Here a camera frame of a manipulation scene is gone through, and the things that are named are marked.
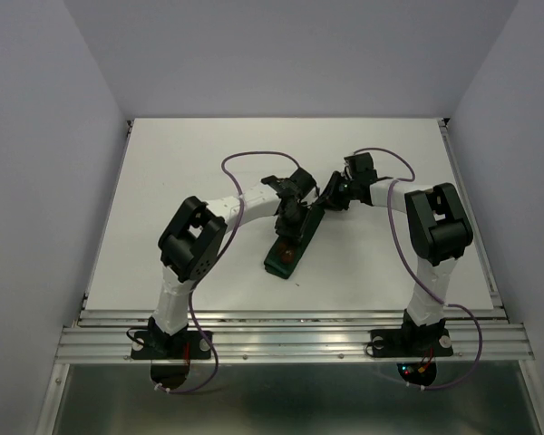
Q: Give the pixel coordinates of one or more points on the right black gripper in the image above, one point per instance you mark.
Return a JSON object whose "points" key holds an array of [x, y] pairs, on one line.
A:
{"points": [[329, 198]]}

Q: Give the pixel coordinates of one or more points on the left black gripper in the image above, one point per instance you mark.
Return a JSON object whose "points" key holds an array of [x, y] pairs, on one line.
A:
{"points": [[293, 232]]}

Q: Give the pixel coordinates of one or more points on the dark green cloth napkin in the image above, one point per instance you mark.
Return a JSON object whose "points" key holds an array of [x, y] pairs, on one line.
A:
{"points": [[273, 266]]}

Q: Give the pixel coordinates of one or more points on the brown wooden spoon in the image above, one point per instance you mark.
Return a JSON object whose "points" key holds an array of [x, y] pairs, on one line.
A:
{"points": [[286, 253]]}

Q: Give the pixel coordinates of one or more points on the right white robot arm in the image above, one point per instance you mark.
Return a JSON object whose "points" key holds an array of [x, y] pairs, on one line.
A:
{"points": [[438, 225]]}

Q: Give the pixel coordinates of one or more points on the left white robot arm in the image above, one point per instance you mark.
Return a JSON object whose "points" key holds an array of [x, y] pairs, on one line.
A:
{"points": [[191, 243]]}

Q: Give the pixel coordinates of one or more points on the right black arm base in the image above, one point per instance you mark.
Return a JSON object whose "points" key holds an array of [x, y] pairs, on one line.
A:
{"points": [[410, 341]]}

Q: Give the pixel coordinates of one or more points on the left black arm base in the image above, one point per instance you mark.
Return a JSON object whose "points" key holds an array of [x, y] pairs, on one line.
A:
{"points": [[187, 345]]}

